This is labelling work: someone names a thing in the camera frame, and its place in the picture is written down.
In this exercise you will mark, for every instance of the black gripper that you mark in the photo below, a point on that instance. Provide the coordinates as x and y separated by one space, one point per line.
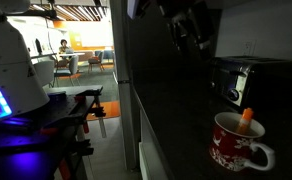
199 30

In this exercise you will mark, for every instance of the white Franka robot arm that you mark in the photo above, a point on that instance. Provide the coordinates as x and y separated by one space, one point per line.
9 66

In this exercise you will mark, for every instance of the red floral mug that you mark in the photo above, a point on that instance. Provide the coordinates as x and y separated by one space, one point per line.
231 146

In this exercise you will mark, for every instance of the silver four-slot toaster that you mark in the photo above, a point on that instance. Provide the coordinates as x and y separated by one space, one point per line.
239 80

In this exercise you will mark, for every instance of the white round table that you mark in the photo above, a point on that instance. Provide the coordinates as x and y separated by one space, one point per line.
72 54

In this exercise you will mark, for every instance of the grey office chair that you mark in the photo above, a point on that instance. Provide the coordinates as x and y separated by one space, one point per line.
69 68

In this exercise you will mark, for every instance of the seated person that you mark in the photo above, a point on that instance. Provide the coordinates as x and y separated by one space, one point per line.
63 45

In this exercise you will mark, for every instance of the black robot workbench cart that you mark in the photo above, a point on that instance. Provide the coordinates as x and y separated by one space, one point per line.
36 133

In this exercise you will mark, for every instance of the white wall outlet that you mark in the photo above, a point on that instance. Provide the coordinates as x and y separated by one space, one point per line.
249 47

